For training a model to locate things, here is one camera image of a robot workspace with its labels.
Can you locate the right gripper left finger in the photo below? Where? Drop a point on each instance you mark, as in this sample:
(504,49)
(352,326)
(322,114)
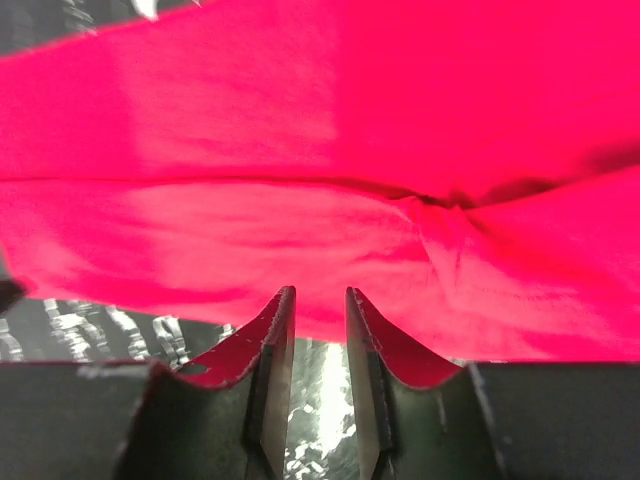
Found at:
(234,422)

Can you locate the red t-shirt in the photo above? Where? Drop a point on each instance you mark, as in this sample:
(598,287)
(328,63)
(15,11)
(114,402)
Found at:
(471,166)

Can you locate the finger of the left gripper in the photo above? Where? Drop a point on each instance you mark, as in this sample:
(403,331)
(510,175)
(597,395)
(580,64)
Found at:
(10,293)

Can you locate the black marbled table mat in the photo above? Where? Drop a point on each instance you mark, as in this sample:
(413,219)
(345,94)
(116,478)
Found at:
(320,410)

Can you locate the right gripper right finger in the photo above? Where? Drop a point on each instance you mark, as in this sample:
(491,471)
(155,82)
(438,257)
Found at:
(392,377)

